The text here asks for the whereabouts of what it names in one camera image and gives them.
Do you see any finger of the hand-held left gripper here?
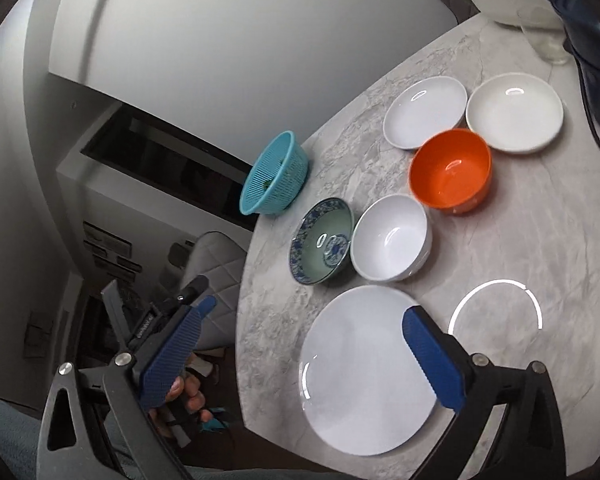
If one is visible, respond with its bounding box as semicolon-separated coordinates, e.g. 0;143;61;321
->
172;275;211;312

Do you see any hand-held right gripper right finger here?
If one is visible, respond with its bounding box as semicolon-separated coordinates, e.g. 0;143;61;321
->
402;304;567;480

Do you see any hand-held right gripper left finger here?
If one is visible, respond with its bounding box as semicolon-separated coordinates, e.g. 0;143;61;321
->
35;295;218;480

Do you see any large white plate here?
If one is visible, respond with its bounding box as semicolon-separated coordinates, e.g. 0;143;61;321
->
298;285;438;457

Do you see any white deep bowl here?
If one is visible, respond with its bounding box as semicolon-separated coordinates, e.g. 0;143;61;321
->
351;195;433;282

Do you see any orange plastic bowl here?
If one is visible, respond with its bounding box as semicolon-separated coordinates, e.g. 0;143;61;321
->
409;129;493;216

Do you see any white shallow plate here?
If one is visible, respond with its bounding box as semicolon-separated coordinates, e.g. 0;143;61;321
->
383;76;468;151
466;73;565;154

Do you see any person's left hand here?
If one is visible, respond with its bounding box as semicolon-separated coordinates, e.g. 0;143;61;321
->
149;375;214;443

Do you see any grey quilted chair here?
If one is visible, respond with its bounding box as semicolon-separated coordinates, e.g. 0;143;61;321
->
177;230;245;351

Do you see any blue plastic colander basket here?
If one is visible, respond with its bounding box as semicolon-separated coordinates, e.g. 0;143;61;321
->
239;130;310;217

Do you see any white cabinet with dark recess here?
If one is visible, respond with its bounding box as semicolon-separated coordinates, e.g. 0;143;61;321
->
55;72;261;261

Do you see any clear drinking glass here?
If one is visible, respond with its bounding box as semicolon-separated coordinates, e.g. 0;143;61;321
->
517;6;573;66

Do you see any dark blue appliance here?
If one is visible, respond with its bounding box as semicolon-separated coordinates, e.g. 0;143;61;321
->
540;0;600;161

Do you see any wall switch plate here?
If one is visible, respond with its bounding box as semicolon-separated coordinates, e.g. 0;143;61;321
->
24;310;56;360

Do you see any black appliance cable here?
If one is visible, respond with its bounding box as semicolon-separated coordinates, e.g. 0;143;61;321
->
577;55;600;161

